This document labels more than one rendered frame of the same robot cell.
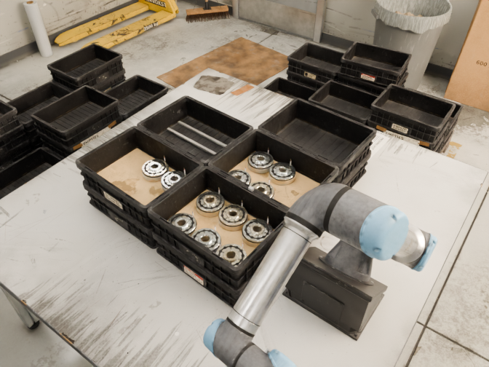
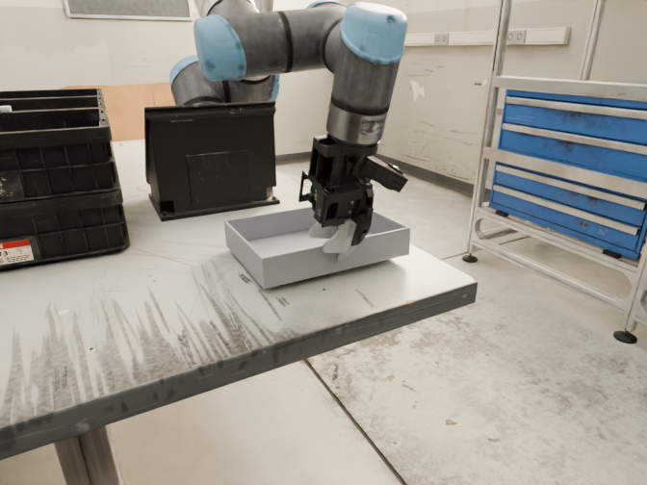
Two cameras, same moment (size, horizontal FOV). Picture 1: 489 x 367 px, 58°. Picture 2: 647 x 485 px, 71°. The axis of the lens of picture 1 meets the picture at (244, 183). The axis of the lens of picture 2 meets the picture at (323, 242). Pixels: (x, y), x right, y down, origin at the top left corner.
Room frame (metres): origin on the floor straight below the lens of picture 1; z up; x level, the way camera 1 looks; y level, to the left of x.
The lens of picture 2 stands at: (0.12, 0.56, 1.05)
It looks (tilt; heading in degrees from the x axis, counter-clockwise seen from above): 23 degrees down; 296
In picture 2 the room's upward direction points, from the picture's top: straight up
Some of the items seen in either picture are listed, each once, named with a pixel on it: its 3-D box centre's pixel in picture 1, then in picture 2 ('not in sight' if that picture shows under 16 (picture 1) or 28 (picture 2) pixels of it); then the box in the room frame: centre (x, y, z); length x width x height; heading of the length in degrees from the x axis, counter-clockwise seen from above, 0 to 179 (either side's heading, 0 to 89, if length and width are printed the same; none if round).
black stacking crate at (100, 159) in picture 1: (141, 175); not in sight; (1.27, 0.39, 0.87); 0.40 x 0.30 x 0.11; 51
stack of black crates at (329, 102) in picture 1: (343, 121); not in sight; (2.41, -0.64, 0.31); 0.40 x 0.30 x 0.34; 54
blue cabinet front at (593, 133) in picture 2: not in sight; (564, 166); (0.03, -1.55, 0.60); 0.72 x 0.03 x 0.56; 144
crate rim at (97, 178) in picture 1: (139, 164); not in sight; (1.27, 0.39, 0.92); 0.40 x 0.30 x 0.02; 51
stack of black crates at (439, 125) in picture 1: (404, 136); not in sight; (2.17, -0.97, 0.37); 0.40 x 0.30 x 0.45; 54
